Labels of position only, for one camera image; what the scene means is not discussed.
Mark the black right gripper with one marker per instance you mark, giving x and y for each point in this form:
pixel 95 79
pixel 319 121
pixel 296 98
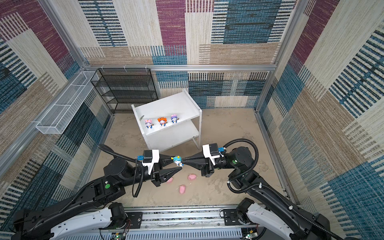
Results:
pixel 198 160

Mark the pink-haired doll figure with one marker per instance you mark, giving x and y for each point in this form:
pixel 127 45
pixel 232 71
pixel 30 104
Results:
pixel 149 124

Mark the black wire mesh shelf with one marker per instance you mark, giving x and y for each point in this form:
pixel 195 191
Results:
pixel 122 88

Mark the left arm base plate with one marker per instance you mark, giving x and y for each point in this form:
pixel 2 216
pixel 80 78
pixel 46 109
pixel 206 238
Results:
pixel 133 220

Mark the white two-tier shelf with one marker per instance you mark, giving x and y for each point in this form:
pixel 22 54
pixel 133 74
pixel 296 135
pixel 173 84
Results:
pixel 188 127

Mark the teal penguin toy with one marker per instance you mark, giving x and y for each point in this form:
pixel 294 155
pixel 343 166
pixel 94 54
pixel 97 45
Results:
pixel 177 160

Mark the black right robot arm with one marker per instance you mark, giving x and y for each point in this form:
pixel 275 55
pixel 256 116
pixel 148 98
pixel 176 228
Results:
pixel 282 217

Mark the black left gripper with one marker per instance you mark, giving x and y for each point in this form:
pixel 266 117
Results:
pixel 158 175

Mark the purple penguin toy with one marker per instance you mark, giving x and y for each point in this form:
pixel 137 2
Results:
pixel 174 118

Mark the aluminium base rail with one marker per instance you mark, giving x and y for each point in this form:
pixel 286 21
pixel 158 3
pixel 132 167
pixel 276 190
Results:
pixel 196 223

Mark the orange-haired doll figure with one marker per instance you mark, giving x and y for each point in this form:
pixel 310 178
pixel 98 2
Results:
pixel 163 121

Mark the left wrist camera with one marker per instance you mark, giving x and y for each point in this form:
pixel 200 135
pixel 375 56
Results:
pixel 149 158

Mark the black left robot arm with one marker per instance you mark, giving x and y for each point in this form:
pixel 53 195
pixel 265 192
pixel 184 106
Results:
pixel 94 205

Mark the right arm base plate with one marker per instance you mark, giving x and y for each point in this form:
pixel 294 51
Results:
pixel 232 217

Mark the white wire wall basket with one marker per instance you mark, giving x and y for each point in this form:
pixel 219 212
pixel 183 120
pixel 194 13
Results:
pixel 59 116

